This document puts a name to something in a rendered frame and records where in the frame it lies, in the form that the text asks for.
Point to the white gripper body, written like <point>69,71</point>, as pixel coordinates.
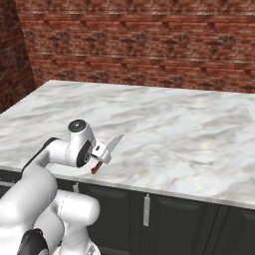
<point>106,154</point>

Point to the dark cabinet door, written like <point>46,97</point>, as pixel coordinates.
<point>113,215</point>
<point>177,227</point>
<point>239,232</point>

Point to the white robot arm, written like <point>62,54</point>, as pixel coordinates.
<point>40,196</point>

